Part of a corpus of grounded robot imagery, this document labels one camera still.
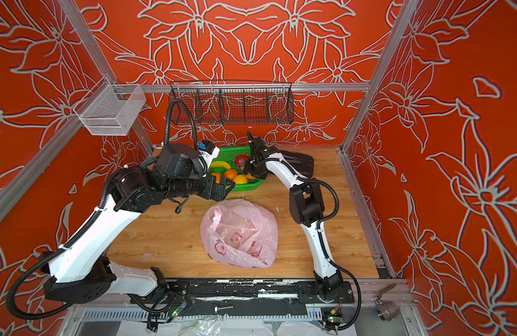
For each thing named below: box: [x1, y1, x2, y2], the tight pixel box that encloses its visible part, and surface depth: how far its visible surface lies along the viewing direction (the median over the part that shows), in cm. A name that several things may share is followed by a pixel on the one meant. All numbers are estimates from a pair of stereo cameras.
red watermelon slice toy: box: [233, 154, 250, 170], surface depth 105 cm
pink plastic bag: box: [200, 198, 279, 269], surface depth 79 cm
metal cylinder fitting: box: [375, 301, 400, 322], surface depth 68 cm
